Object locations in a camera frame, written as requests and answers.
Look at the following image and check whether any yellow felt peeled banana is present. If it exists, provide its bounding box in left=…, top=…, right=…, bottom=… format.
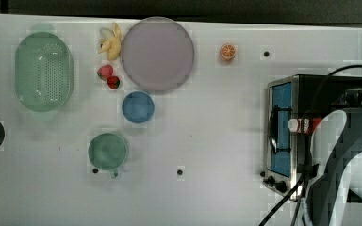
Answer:
left=98, top=22, right=122, bottom=61

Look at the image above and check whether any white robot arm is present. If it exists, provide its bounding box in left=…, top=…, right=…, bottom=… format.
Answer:
left=299, top=108, right=362, bottom=226

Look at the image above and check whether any red felt ketchup bottle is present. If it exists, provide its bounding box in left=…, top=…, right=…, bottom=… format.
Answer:
left=288, top=118, right=321, bottom=135

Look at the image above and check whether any orange slice toy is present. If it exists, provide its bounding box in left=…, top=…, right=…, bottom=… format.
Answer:
left=220, top=43, right=237, bottom=61

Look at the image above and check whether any green perforated colander basket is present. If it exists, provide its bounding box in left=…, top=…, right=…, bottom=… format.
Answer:
left=14, top=32, right=74, bottom=112

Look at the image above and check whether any small blue bowl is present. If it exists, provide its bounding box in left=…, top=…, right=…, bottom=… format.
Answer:
left=122, top=91, right=155, bottom=123

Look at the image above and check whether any red felt strawberry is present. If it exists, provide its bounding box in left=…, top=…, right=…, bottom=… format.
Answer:
left=107, top=76, right=121, bottom=89

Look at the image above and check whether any green mug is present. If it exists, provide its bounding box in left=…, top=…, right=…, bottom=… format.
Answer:
left=88, top=133, right=128, bottom=179

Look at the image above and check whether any large purple round plate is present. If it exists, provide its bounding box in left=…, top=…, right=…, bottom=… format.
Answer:
left=121, top=17, right=195, bottom=92

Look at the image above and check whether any silver toaster oven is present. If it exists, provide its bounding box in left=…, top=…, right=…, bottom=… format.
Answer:
left=263, top=74, right=362, bottom=201

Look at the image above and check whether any pink felt strawberry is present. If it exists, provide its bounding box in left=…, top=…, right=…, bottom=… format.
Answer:
left=97, top=65, right=114, bottom=81

